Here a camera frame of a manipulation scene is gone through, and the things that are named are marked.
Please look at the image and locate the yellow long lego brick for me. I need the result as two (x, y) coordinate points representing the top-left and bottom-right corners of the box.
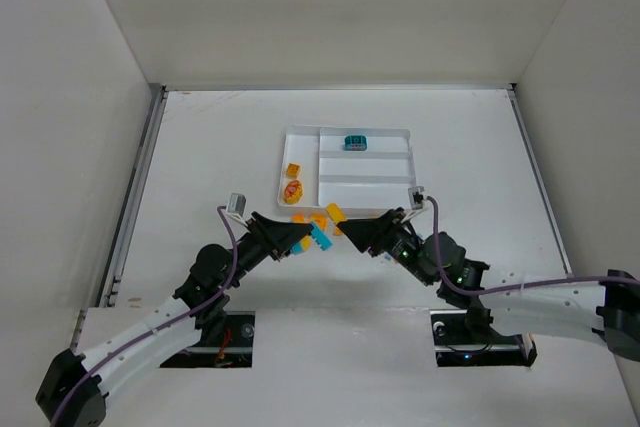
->
(326, 203), (347, 224)

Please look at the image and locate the teal yellow lego block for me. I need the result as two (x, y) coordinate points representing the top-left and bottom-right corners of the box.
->
(291, 223), (333, 255)

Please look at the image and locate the yellow round printed lego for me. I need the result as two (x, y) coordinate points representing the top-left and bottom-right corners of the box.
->
(282, 179), (304, 205)

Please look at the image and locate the small orange square lego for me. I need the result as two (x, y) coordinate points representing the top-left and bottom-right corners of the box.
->
(285, 163), (301, 179)

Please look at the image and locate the teal round printed lego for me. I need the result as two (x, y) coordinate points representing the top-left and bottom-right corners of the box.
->
(344, 135), (368, 152)

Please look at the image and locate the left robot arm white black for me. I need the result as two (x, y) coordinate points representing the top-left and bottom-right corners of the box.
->
(35, 213), (313, 426)

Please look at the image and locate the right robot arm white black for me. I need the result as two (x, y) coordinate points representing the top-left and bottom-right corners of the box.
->
(338, 208), (639, 361)

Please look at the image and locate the orange arch lego piece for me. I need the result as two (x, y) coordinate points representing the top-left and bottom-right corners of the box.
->
(309, 213), (328, 231)

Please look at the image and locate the white divided sorting tray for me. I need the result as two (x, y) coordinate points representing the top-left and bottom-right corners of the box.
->
(276, 125), (418, 215)

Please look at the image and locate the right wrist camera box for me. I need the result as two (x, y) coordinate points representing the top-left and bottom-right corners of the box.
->
(408, 186), (425, 211)

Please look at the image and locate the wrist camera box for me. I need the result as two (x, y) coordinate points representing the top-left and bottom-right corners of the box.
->
(226, 193), (247, 217)
(408, 186), (425, 211)

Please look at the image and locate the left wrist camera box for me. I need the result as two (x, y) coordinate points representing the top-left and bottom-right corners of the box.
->
(226, 193), (247, 217)

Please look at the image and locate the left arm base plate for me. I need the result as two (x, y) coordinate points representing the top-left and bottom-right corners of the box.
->
(160, 311), (256, 369)

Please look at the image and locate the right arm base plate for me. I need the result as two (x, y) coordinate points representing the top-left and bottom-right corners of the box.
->
(430, 309), (538, 368)

